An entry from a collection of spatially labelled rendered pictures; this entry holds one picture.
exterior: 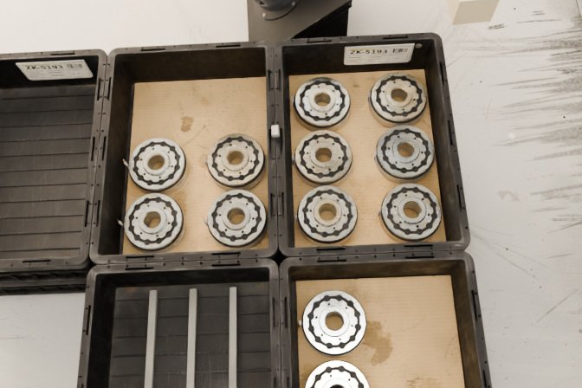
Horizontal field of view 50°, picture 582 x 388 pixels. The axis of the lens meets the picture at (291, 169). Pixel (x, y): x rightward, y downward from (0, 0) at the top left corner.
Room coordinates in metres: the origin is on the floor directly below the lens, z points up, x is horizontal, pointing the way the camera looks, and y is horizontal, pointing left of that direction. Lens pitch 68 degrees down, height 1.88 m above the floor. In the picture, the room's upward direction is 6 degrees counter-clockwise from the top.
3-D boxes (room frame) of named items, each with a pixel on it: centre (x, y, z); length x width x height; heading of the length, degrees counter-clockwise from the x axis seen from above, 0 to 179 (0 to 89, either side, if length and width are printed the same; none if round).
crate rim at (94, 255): (0.46, 0.17, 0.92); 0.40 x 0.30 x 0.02; 176
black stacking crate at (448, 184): (0.43, -0.13, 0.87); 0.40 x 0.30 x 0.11; 176
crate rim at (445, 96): (0.43, -0.13, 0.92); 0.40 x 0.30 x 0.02; 176
